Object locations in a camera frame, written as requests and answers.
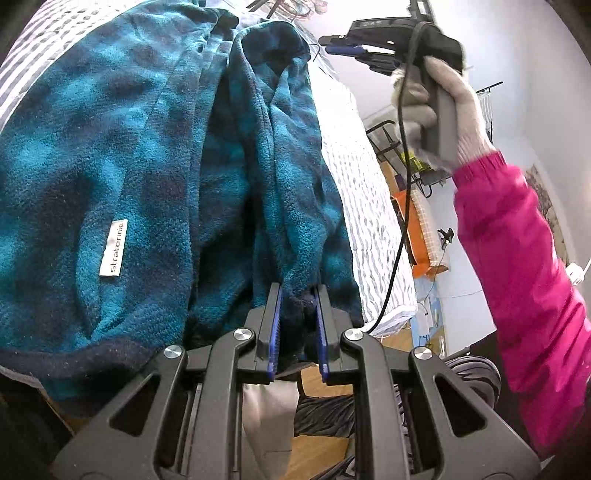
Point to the small black camera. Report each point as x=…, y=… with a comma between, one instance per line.
x=446, y=236

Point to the yellow crate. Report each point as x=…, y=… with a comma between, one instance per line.
x=418, y=164

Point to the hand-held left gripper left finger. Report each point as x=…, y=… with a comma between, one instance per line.
x=276, y=332

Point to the wall poster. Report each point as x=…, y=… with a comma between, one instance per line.
x=549, y=212

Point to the black clothes rack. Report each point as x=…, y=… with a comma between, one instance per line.
x=381, y=125

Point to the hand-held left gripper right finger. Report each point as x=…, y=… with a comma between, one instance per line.
x=322, y=332

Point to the teal plaid fleece jacket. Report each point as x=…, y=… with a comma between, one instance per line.
x=115, y=138

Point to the person's right forearm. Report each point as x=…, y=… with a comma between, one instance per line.
x=521, y=277

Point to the person's right hand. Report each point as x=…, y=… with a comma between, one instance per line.
x=461, y=115

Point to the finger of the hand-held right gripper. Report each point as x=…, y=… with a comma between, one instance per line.
x=337, y=39
x=346, y=48

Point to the beige cloth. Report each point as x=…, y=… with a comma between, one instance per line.
x=270, y=429

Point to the orange covered bench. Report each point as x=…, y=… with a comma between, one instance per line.
x=422, y=230

